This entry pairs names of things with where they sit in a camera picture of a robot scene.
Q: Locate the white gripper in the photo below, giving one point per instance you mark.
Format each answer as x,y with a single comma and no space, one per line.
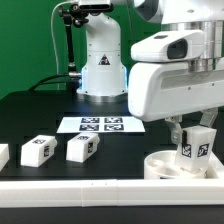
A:
158,91

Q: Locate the white round stool seat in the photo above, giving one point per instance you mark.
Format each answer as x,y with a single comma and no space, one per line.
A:
160,165

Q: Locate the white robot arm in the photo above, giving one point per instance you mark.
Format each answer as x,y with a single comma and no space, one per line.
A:
179,15

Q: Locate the white front fence bar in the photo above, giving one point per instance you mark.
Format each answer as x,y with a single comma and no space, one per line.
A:
91,193

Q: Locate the paper sheet with markers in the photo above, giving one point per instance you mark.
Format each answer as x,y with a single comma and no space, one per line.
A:
98,124

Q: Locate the white left fence bar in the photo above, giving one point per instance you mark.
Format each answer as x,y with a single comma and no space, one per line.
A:
4,155

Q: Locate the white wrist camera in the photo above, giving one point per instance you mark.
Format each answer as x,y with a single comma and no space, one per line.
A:
167,46

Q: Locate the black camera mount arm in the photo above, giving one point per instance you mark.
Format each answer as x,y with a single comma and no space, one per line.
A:
94,78

